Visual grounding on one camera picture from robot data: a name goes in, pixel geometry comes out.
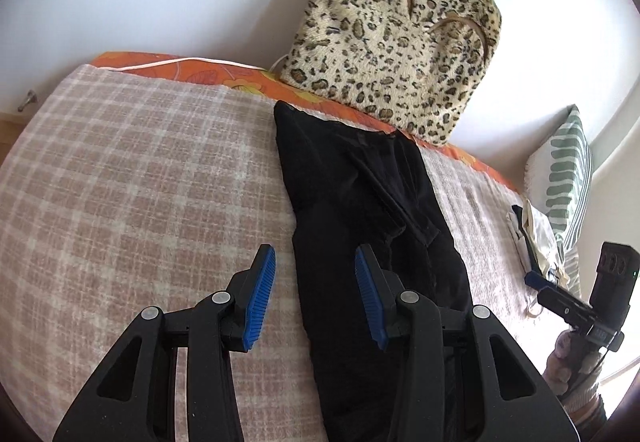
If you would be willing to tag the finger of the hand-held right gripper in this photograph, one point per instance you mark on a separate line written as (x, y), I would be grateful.
(537, 279)

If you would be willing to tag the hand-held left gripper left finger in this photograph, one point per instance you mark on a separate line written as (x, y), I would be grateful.
(257, 297)

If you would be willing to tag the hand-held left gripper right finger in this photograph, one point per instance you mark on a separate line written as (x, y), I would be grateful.
(370, 297)

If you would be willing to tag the black t-shirt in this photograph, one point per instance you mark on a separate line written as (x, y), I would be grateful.
(350, 202)

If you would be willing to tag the person's right hand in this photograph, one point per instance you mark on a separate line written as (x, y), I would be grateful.
(560, 357)

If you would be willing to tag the cream fabric bag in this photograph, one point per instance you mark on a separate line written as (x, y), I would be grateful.
(542, 237)

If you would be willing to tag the green striped white pillow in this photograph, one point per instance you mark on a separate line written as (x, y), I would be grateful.
(562, 171)

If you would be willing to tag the pink checked blanket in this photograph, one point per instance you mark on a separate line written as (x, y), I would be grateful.
(125, 197)

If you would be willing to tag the leopard print cushion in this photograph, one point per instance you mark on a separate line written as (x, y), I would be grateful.
(390, 21)

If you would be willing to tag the metal door stopper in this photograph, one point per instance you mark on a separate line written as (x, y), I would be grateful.
(29, 101)

